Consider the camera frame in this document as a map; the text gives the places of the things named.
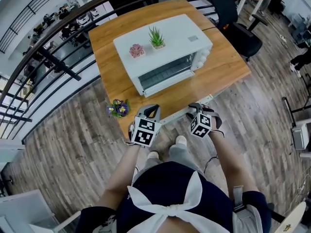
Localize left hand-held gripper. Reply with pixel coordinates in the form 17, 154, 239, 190
129, 104, 162, 148

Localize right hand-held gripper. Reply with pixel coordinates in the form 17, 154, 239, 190
186, 102, 223, 139

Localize white oven door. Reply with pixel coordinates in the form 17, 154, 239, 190
142, 70, 214, 126

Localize person's left forearm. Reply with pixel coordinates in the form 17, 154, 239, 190
104, 143, 143, 194

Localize person's right forearm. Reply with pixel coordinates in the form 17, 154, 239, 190
208, 130, 259, 194

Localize white toaster oven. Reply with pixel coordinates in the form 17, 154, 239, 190
113, 13, 214, 98

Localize purple potted flowers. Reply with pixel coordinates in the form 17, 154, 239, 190
106, 99, 131, 118

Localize person's grey trousers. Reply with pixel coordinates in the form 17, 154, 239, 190
145, 143, 202, 177

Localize pink potted succulent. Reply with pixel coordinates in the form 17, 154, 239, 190
128, 43, 146, 59

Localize green potted succulent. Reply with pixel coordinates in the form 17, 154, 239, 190
148, 26, 166, 50

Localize navy top white collar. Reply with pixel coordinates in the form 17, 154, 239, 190
80, 161, 272, 233

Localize white box appliance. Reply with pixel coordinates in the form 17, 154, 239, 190
291, 121, 311, 150

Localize black office chair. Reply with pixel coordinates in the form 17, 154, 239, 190
207, 0, 269, 63

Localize light wooden board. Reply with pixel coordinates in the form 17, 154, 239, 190
273, 201, 307, 233

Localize thin black metal railing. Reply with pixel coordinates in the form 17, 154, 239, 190
0, 0, 71, 53

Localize white desk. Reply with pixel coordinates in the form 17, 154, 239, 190
0, 189, 82, 233

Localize black cable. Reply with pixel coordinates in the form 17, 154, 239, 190
203, 154, 219, 174

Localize black metal frame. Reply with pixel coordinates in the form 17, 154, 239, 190
281, 74, 311, 128

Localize grey shoulder strap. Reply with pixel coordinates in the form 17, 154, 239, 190
101, 214, 117, 233
232, 185, 264, 233

